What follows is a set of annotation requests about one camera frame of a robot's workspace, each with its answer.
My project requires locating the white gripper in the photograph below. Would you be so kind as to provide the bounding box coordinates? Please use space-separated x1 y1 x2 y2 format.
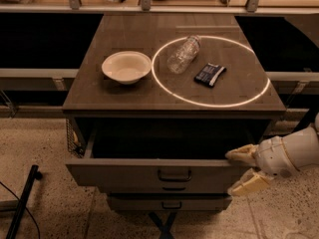
225 136 299 196

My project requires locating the grey top drawer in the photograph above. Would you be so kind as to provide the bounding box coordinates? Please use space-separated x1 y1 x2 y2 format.
65 126 260 195

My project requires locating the grey drawer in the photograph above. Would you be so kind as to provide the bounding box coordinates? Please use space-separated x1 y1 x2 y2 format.
65 126 260 195
107 193 232 211

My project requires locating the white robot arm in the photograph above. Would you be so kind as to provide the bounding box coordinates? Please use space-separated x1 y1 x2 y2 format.
225 115 319 196

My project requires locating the grey drawer cabinet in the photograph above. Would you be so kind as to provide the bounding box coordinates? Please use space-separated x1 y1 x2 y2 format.
61 13 287 213

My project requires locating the grey bottom drawer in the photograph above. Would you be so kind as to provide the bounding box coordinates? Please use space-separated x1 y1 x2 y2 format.
107 193 232 211

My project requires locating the dark blue snack packet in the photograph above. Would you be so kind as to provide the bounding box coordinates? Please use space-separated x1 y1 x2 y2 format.
194 63 226 88

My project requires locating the clear plastic water bottle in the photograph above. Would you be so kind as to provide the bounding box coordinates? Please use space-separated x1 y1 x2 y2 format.
167 35 201 74

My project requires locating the white paper bowl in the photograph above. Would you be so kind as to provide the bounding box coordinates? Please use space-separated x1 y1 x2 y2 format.
102 51 152 85

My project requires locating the black metal stand leg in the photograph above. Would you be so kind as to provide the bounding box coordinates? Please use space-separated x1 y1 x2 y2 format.
6 165 42 239

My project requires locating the wire mesh side basket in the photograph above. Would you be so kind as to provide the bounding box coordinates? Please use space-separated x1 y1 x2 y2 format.
66 119 85 158

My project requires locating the black floor cable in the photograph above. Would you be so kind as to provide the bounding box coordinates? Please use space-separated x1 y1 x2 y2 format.
0 181 42 239

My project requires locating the metal shelf rail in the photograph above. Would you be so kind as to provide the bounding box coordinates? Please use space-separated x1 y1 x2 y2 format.
0 69 79 91

